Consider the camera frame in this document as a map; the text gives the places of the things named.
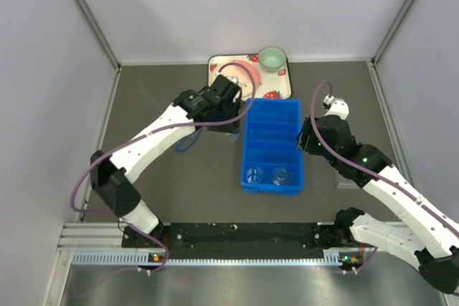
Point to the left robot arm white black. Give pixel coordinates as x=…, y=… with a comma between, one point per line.
x=112, y=180

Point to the pink cream plate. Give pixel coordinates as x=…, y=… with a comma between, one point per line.
x=247, y=73

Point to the small clear glass dish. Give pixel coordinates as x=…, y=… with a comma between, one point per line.
x=233, y=136

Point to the clear test tube rack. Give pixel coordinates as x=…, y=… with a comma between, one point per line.
x=344, y=183

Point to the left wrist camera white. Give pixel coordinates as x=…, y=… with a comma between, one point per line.
x=234, y=80

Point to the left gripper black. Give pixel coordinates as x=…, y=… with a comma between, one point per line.
x=231, y=127

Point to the blue plastic bin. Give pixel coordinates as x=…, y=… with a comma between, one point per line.
x=269, y=141

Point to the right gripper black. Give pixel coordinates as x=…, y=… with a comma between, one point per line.
x=307, y=135

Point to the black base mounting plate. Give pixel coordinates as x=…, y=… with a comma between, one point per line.
x=251, y=240

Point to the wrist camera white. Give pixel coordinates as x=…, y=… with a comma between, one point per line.
x=335, y=106
x=234, y=80

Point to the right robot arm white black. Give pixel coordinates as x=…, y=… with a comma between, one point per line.
x=428, y=240

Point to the green ceramic bowl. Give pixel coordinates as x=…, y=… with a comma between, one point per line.
x=271, y=58

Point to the clear glass flask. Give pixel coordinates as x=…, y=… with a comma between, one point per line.
x=283, y=176

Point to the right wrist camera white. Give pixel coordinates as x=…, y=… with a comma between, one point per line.
x=335, y=106

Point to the strawberry pattern tray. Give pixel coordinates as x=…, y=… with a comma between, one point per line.
x=273, y=85

